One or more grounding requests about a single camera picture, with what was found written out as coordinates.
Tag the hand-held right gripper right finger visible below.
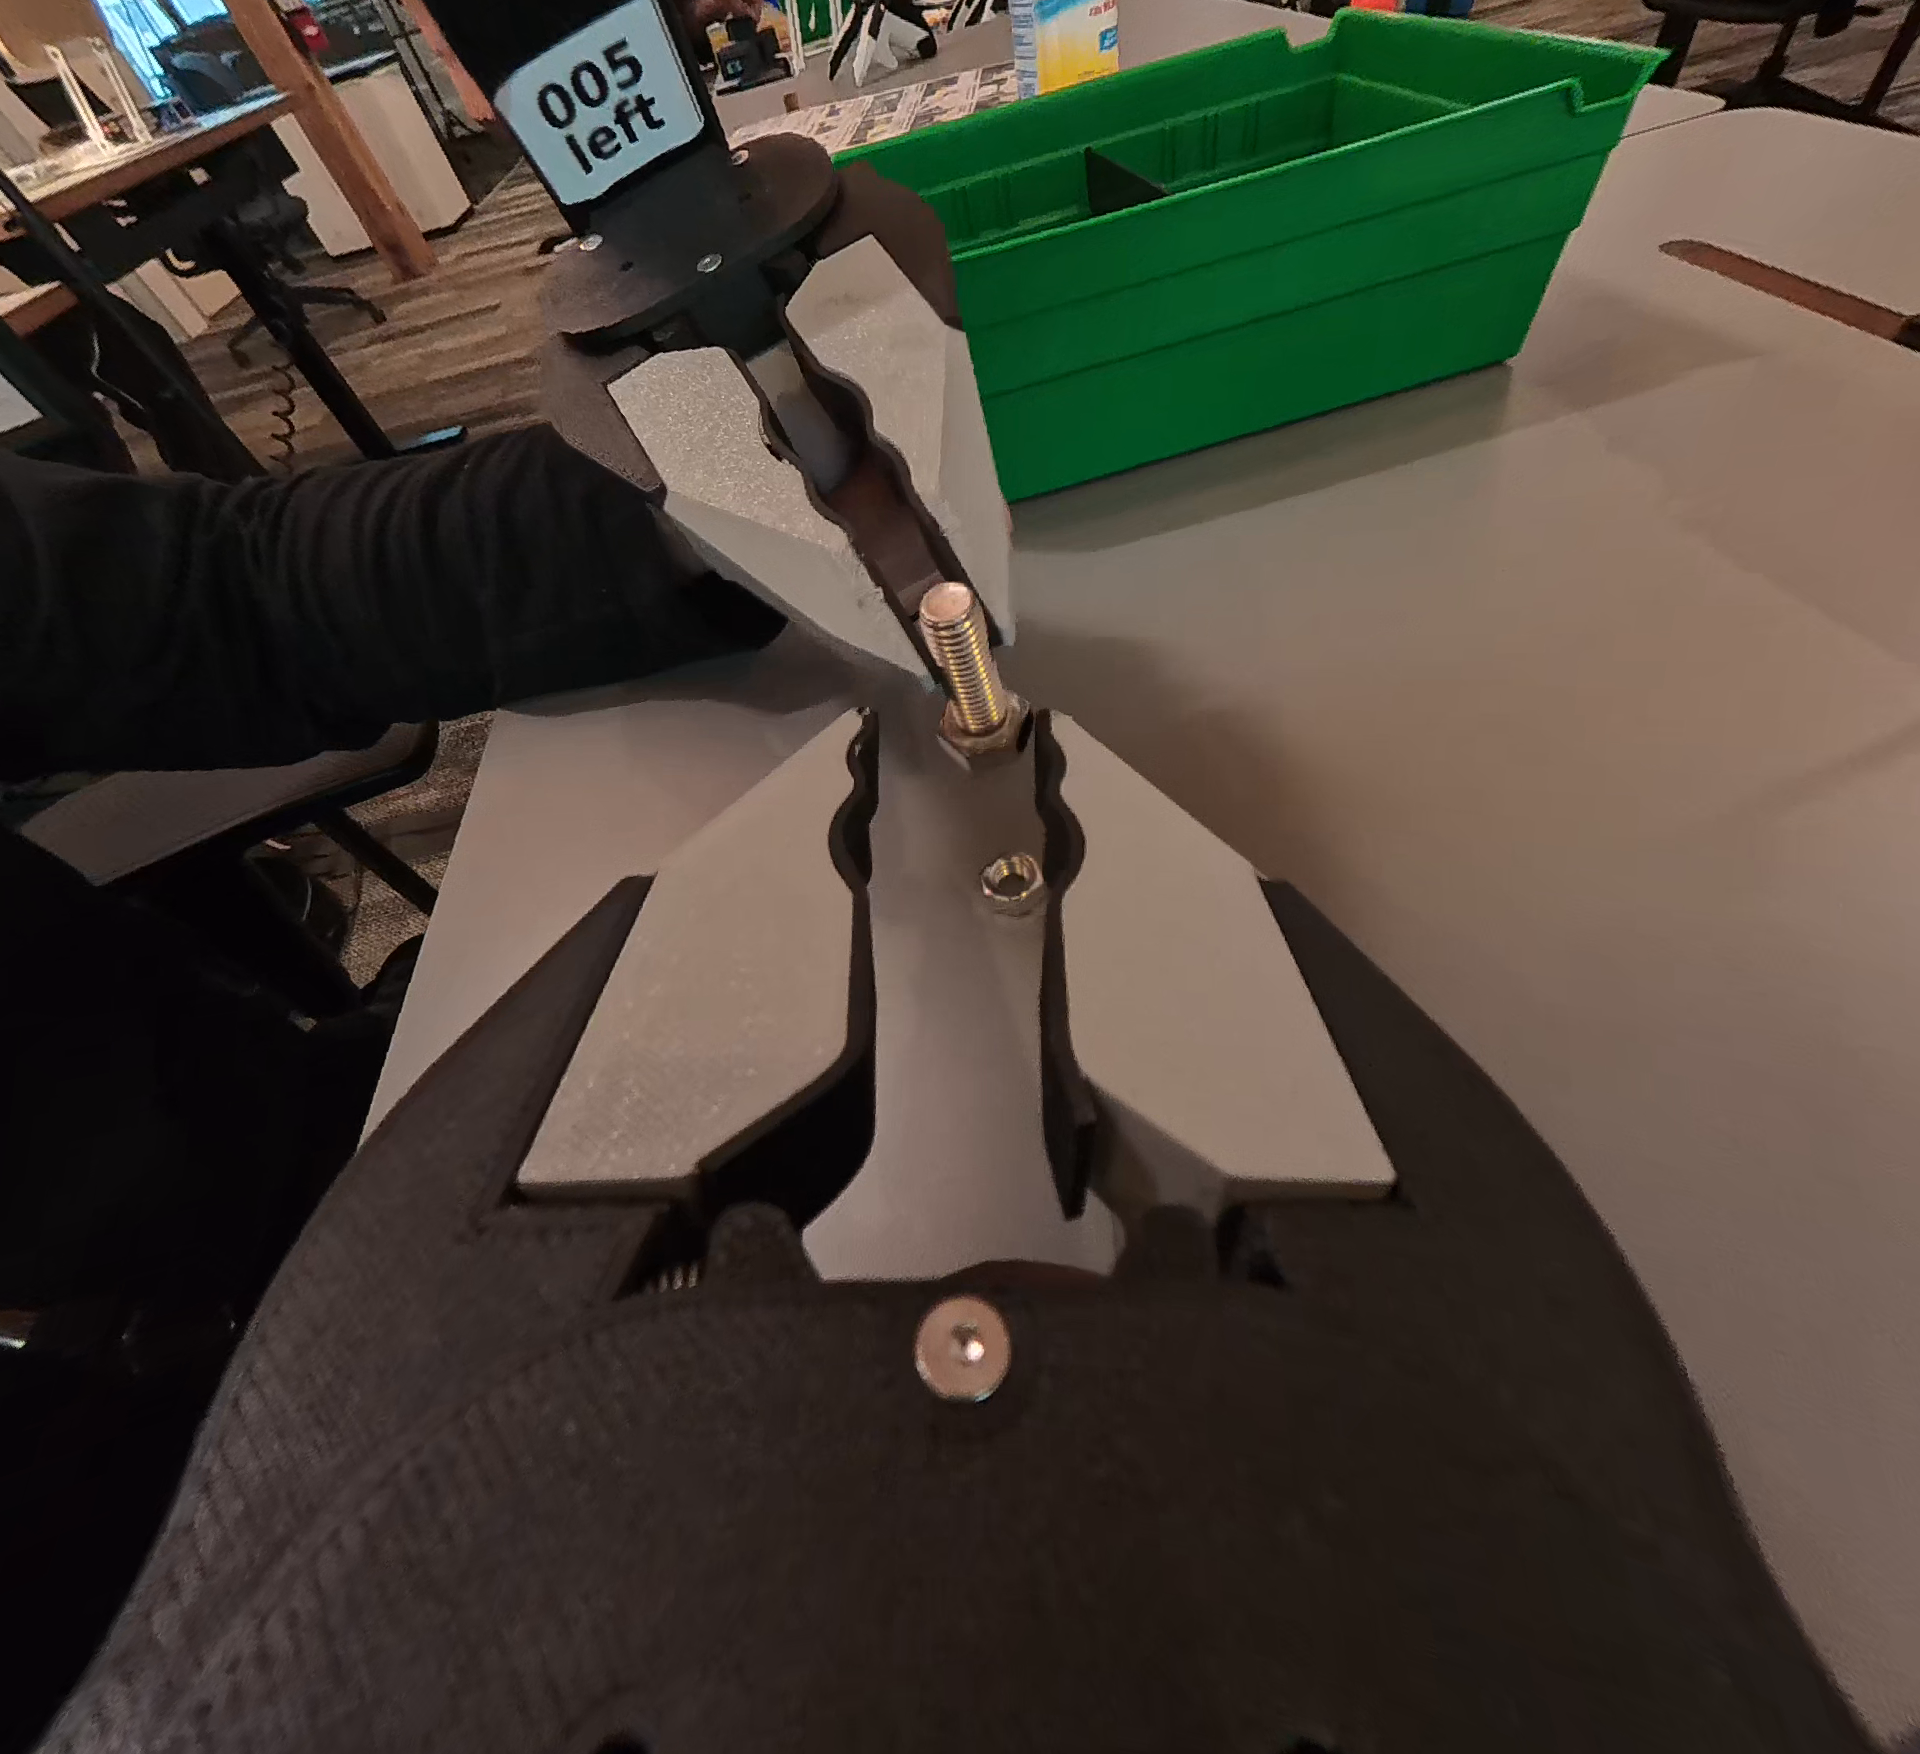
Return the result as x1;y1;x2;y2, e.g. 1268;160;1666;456
1034;709;1400;1256

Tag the green plastic bin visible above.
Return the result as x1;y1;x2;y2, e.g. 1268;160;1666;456
832;7;1670;502

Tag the person's black clothed body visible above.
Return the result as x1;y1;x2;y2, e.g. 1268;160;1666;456
0;831;421;1754

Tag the steel hex bolt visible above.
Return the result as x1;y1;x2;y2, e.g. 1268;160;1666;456
917;582;1033;776

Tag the printed paper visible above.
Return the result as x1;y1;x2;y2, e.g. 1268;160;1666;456
764;59;1037;144

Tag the person's left forearm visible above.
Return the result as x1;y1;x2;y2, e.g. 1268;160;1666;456
0;426;782;780

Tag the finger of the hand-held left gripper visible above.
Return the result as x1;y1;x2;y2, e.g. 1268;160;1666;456
606;345;942;698
781;236;1024;653

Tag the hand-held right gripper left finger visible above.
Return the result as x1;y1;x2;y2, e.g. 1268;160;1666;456
512;713;879;1234

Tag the black legged standing desk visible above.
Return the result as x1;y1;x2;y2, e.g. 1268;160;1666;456
0;90;467;458

